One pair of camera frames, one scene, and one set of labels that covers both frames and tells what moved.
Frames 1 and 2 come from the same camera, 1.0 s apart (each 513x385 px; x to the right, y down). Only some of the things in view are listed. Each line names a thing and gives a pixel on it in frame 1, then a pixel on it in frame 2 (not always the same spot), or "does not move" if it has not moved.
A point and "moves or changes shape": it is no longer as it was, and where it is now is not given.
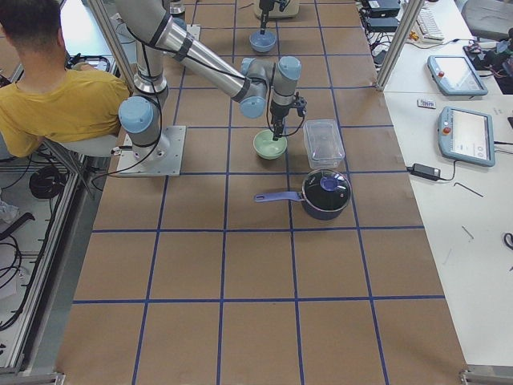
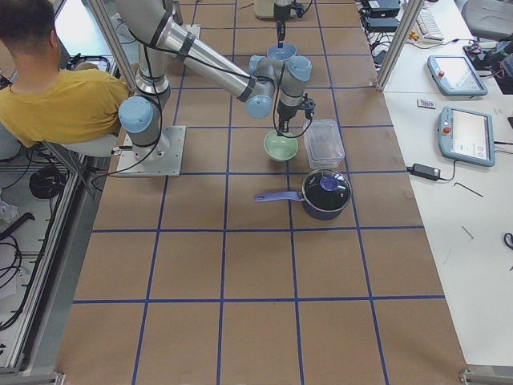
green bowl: [266, 147] moves or changes shape
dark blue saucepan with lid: [325, 193] does not move
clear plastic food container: [324, 143] does not move
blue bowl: [262, 43] → [286, 52]
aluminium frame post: [399, 43] does not move
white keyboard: [429, 26] does not move
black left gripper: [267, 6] → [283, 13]
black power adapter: [426, 172] does not move
